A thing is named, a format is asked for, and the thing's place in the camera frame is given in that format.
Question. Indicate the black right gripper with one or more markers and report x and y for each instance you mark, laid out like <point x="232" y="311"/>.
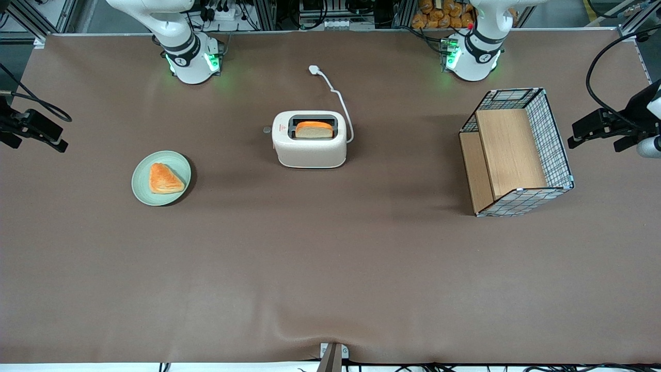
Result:
<point x="6" y="123"/>

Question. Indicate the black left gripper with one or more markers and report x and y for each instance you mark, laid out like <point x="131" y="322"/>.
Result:
<point x="633" y="111"/>

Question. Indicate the white toaster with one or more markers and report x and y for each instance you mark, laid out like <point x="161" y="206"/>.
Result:
<point x="310" y="154"/>

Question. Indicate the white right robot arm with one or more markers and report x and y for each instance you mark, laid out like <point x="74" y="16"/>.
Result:
<point x="178" y="39"/>

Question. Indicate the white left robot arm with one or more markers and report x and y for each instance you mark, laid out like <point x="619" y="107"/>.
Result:
<point x="477" y="51"/>

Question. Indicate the triangular orange pastry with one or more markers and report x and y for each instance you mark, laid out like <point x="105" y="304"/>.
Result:
<point x="164" y="180"/>

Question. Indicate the pale green plate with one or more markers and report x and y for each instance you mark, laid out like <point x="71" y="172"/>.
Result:
<point x="175" y="165"/>

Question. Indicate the green-lit control box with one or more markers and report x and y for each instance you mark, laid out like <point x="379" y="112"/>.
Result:
<point x="213" y="61"/>
<point x="450" y="54"/>

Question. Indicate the pile of bread rolls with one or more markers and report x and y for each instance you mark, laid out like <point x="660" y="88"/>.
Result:
<point x="439" y="18"/>

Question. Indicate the white power strip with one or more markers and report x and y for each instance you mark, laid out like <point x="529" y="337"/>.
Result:
<point x="227" y="14"/>

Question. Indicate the toast bread slice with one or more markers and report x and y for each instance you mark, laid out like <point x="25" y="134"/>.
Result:
<point x="314" y="132"/>

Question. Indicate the brown table cloth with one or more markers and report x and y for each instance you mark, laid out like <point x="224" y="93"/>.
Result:
<point x="330" y="268"/>

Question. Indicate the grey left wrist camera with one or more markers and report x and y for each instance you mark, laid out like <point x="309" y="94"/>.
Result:
<point x="649" y="147"/>

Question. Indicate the white table corner bracket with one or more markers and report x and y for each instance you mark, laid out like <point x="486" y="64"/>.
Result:
<point x="40" y="42"/>

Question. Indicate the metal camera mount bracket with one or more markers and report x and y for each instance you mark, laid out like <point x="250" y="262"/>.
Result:
<point x="330" y="359"/>

